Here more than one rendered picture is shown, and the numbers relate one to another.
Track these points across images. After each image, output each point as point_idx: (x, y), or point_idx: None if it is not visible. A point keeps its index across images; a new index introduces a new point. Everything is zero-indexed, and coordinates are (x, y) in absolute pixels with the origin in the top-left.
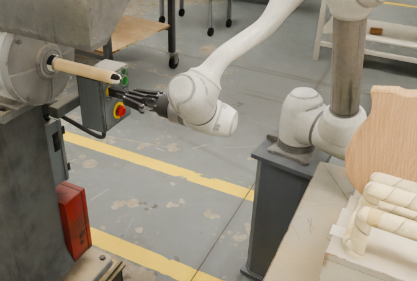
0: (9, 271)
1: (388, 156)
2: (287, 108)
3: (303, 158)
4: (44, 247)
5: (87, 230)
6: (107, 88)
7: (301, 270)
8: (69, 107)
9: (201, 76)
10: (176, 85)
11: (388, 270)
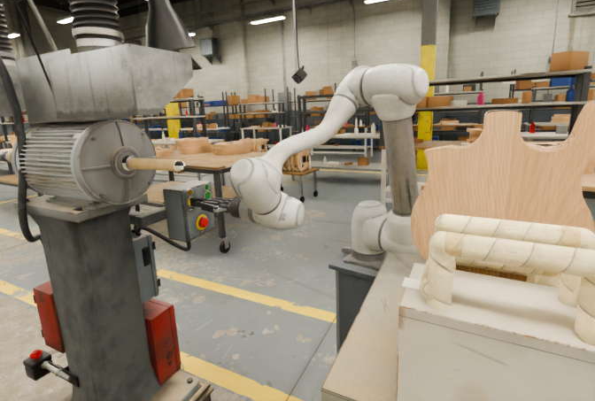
0: (88, 397)
1: None
2: (356, 218)
3: (375, 265)
4: (125, 366)
5: (175, 350)
6: (189, 198)
7: (378, 352)
8: (154, 218)
9: (261, 161)
10: (236, 167)
11: (489, 321)
